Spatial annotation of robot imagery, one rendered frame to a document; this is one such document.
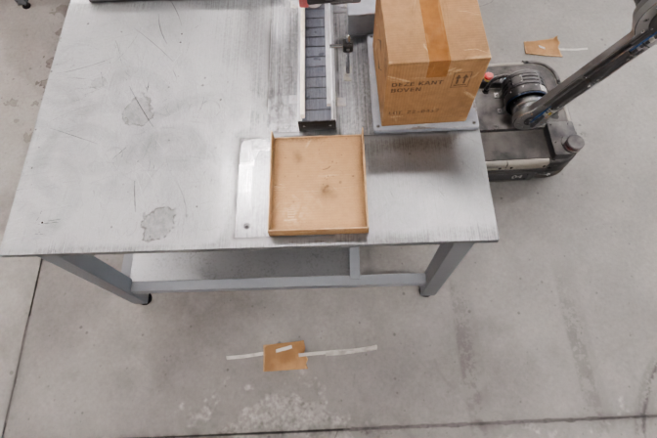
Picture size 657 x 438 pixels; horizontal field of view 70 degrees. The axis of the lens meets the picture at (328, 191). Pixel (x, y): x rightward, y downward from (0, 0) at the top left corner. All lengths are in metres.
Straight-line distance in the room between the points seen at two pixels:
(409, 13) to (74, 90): 1.04
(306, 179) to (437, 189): 0.36
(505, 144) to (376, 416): 1.22
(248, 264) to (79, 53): 0.94
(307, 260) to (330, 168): 0.63
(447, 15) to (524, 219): 1.25
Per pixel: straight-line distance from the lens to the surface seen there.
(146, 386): 2.16
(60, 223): 1.48
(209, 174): 1.37
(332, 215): 1.26
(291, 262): 1.87
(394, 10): 1.26
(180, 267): 1.96
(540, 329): 2.17
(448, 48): 1.20
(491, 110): 2.20
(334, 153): 1.34
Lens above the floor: 2.00
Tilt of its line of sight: 65 degrees down
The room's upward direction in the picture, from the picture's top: 5 degrees counter-clockwise
